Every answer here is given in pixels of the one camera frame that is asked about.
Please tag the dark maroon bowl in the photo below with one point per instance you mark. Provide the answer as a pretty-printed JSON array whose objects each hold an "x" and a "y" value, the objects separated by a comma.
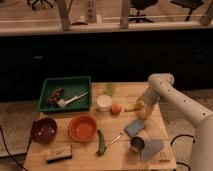
[{"x": 44, "y": 130}]

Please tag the yellow banana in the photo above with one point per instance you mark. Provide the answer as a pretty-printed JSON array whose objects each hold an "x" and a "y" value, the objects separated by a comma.
[{"x": 134, "y": 107}]

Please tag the blue sponge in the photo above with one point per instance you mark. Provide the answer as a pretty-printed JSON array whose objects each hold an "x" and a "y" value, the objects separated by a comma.
[{"x": 134, "y": 127}]

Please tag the black office chair left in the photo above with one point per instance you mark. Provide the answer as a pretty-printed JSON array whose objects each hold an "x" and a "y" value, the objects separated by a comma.
[{"x": 43, "y": 3}]

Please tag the metal cup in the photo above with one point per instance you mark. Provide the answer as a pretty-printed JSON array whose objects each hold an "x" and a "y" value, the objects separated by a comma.
[{"x": 137, "y": 144}]

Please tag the red bowl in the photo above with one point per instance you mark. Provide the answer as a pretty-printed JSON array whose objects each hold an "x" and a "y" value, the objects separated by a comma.
[{"x": 82, "y": 128}]

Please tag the white round container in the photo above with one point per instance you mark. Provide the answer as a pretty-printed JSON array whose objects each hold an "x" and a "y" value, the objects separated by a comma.
[{"x": 104, "y": 102}]

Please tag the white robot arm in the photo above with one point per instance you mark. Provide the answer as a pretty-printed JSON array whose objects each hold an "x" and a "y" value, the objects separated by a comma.
[{"x": 200, "y": 117}]

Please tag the green plastic tray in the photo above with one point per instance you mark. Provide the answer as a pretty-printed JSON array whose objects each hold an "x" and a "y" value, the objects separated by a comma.
[{"x": 72, "y": 86}]

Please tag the orange fruit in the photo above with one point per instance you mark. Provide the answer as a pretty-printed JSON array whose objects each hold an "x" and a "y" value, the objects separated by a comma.
[{"x": 115, "y": 109}]

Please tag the wooden block eraser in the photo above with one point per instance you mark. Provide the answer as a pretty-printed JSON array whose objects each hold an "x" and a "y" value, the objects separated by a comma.
[{"x": 59, "y": 153}]

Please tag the black office chair right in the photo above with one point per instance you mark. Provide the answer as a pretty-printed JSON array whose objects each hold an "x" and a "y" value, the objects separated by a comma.
[{"x": 190, "y": 4}]

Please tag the black office chair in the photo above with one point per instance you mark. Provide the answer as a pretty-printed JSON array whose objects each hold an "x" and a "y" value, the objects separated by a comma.
[
  {"x": 43, "y": 3},
  {"x": 140, "y": 5},
  {"x": 190, "y": 4}
]

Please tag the grey blue cloth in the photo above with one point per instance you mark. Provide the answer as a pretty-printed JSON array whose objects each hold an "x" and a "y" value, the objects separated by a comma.
[{"x": 151, "y": 148}]

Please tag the metal spoon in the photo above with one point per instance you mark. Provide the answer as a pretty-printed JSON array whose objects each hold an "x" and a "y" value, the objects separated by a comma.
[{"x": 112, "y": 141}]

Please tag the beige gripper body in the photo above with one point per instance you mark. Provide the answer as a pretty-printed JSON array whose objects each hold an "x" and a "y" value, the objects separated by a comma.
[{"x": 144, "y": 110}]

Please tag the brown grape bunch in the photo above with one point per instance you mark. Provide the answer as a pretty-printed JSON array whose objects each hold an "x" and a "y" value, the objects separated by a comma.
[{"x": 55, "y": 96}]

